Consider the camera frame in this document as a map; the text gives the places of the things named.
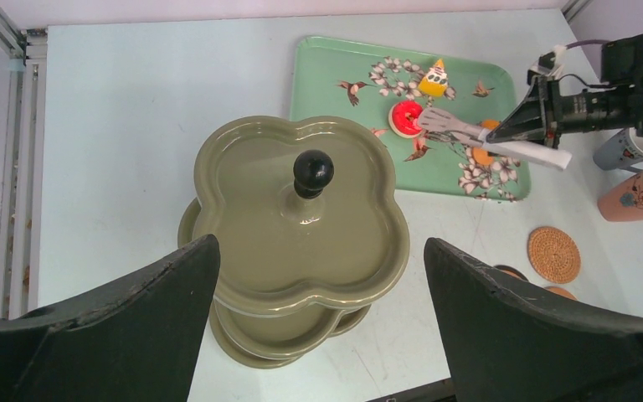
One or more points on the orange-handled cup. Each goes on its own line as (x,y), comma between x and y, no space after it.
(624,202)

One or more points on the yellow toy cake slice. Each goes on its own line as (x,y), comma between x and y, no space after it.
(436,81)

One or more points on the middle white cup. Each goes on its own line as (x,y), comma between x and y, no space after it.
(622,150)

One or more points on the red toy donut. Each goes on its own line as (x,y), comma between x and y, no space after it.
(403,119)

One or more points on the metal serving tongs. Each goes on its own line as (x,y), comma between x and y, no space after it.
(439,122)

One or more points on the yellow smiley face coaster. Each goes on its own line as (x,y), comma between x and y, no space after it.
(511,271)

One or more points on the orange toy fish pastry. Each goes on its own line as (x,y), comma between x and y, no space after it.
(489,124)

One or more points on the orange toy cookie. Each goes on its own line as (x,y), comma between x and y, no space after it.
(482,157)

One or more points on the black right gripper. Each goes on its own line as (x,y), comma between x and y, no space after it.
(545,114)

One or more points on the near round cork coaster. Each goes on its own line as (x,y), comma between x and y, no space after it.
(561,292)

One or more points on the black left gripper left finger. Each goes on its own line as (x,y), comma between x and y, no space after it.
(136,338)

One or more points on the green floral serving tray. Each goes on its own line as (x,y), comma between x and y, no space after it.
(362,82)

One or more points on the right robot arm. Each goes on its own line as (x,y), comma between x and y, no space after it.
(622,64)

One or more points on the green three-tier serving stand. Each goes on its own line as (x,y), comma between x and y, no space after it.
(309,232)

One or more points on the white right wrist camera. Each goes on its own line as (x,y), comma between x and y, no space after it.
(548,65)

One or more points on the far round cork coaster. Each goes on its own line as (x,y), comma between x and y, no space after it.
(554,255)

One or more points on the round cork coaster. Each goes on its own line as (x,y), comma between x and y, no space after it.
(554,255)
(561,292)

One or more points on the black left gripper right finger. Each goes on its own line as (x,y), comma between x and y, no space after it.
(506,339)

